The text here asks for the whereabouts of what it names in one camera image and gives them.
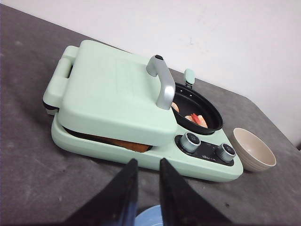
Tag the silver control knob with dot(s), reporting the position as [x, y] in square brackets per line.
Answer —
[225, 152]
[189, 142]

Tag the bread slice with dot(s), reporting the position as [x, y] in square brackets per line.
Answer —
[141, 148]

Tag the blue plate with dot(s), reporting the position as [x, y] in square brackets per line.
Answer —
[150, 217]

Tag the black frying pan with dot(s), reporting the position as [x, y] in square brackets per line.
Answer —
[191, 102]

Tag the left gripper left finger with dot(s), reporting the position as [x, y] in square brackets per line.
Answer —
[115, 205]

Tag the beige ceramic bowl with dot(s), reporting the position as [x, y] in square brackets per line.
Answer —
[254, 154]

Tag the right silver control knob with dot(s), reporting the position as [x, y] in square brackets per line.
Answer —
[225, 152]

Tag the left silver control knob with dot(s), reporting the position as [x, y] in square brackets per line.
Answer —
[189, 142]

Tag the pink shrimp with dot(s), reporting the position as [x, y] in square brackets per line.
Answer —
[175, 106]
[199, 120]
[189, 117]

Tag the breakfast maker hinged lid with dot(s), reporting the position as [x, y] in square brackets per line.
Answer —
[103, 91]

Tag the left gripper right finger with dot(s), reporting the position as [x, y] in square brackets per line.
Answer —
[181, 205]

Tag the mint green breakfast maker base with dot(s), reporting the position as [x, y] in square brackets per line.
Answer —
[202, 164]

